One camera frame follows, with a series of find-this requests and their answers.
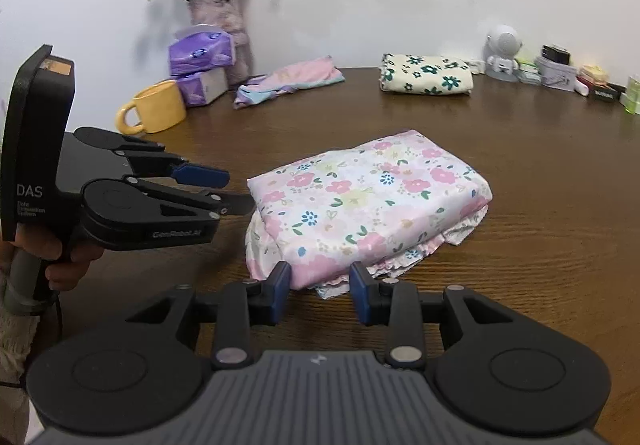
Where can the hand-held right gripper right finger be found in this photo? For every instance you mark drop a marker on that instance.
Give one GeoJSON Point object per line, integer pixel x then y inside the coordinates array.
{"type": "Point", "coordinates": [360, 292]}

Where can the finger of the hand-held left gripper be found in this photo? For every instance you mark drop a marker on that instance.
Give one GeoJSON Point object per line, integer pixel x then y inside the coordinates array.
{"type": "Point", "coordinates": [205, 176]}
{"type": "Point", "coordinates": [235, 204]}

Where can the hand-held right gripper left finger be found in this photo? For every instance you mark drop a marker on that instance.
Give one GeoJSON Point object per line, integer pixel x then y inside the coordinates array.
{"type": "Point", "coordinates": [280, 292]}

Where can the pink floral dress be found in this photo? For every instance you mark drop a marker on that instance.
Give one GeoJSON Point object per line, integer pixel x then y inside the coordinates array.
{"type": "Point", "coordinates": [360, 200]}

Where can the person's left forearm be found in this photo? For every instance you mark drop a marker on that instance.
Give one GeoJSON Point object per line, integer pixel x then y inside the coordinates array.
{"type": "Point", "coordinates": [12, 335]}

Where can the person's left hand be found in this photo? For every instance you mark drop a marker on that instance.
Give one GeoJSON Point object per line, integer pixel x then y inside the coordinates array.
{"type": "Point", "coordinates": [70, 267]}

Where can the yellow mug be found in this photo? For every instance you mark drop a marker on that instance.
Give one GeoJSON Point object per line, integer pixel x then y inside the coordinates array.
{"type": "Point", "coordinates": [160, 107]}

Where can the purple tissue pack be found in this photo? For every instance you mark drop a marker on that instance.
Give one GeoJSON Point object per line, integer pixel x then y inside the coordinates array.
{"type": "Point", "coordinates": [200, 52]}
{"type": "Point", "coordinates": [195, 87]}

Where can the pink pastel garment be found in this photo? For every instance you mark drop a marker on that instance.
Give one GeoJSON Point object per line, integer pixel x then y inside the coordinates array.
{"type": "Point", "coordinates": [300, 75]}

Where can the fuzzy purple vase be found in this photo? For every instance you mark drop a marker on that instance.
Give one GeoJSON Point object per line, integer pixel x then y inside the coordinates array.
{"type": "Point", "coordinates": [215, 10]}

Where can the cream cloth with green flowers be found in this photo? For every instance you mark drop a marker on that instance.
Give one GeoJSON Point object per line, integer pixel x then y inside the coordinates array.
{"type": "Point", "coordinates": [425, 74]}

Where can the white power strip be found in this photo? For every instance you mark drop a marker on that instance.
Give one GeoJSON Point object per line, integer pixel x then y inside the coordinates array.
{"type": "Point", "coordinates": [476, 66]}

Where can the clear plastic small box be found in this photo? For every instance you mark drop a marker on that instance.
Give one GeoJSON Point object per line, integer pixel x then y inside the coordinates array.
{"type": "Point", "coordinates": [531, 76]}

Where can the green white small box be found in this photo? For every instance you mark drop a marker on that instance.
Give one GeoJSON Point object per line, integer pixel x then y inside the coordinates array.
{"type": "Point", "coordinates": [527, 63]}

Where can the white robot speaker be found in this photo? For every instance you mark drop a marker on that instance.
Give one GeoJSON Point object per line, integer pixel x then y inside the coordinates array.
{"type": "Point", "coordinates": [502, 40]}

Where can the grey tin box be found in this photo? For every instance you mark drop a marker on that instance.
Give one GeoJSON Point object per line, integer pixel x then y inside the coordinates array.
{"type": "Point", "coordinates": [557, 75]}

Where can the white tube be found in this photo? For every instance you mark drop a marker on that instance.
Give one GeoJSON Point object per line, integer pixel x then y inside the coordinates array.
{"type": "Point", "coordinates": [581, 87]}

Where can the black charger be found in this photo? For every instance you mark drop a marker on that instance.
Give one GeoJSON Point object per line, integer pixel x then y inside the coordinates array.
{"type": "Point", "coordinates": [556, 54]}

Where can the dark box with white lettering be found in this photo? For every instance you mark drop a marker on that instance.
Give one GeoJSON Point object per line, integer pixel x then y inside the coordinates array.
{"type": "Point", "coordinates": [607, 95]}

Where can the yellow soap box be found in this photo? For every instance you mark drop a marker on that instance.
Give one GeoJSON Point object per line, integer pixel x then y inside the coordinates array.
{"type": "Point", "coordinates": [593, 75]}

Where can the green spray bottle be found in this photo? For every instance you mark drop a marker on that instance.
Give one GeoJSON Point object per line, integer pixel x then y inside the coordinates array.
{"type": "Point", "coordinates": [633, 95]}

